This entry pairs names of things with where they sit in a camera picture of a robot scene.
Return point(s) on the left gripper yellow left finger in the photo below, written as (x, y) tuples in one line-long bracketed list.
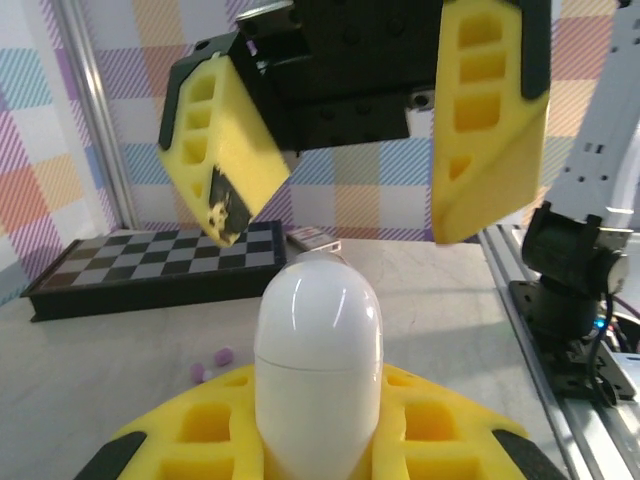
[(165, 435)]

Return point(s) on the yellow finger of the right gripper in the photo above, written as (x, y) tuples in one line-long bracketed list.
[(480, 150), (225, 135)]

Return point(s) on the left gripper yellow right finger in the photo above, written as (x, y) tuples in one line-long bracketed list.
[(450, 440)]

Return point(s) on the purple earbud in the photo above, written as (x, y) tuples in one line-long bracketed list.
[(223, 356), (198, 372)]

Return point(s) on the white earbuds charging case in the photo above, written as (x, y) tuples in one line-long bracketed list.
[(320, 350)]

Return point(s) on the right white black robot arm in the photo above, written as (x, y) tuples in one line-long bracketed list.
[(595, 150)]

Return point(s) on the black grey chessboard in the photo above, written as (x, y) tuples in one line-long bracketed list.
[(125, 265)]

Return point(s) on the aluminium frame post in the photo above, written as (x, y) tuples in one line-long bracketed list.
[(100, 125)]

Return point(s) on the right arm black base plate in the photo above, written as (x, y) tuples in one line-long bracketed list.
[(575, 380)]

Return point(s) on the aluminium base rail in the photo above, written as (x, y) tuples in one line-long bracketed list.
[(600, 440)]

